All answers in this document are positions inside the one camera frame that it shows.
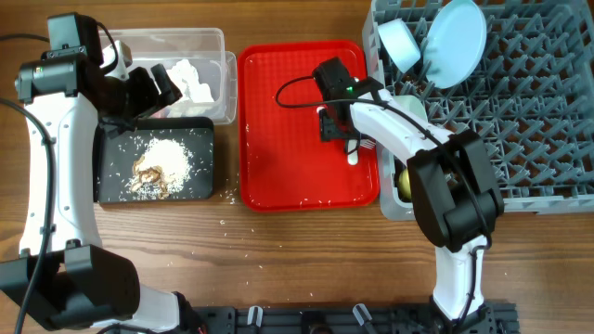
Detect white plastic fork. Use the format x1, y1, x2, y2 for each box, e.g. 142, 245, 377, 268
316, 105, 378, 151

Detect white plastic spoon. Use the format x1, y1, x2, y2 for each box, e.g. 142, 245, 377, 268
345, 139, 360, 166

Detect white paper napkin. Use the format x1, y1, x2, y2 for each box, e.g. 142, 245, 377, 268
167, 59, 214, 118

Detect green bowl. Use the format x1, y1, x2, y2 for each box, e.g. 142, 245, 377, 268
394, 95, 428, 122

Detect food scraps with rice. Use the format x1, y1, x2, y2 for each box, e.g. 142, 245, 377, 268
126, 138, 193, 200

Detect yellow plastic cup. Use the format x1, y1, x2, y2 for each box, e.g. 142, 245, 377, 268
397, 169, 412, 201

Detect light blue small bowl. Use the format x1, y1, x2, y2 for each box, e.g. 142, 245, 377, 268
378, 19, 421, 72

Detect light blue plate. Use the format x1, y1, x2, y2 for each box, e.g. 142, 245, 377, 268
423, 0, 486, 89

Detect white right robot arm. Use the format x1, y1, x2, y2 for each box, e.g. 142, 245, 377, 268
309, 58, 504, 333

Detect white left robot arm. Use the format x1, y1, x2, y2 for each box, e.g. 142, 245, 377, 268
1, 12, 208, 333

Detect black food waste tray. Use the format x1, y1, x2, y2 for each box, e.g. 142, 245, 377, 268
94, 117, 214, 203

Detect clear plastic waste bin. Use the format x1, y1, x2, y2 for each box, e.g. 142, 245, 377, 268
110, 28, 238, 125

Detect grey dishwasher rack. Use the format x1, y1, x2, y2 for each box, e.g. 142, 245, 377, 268
362, 1, 593, 214

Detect red serving tray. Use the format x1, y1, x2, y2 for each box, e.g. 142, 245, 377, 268
237, 40, 380, 212

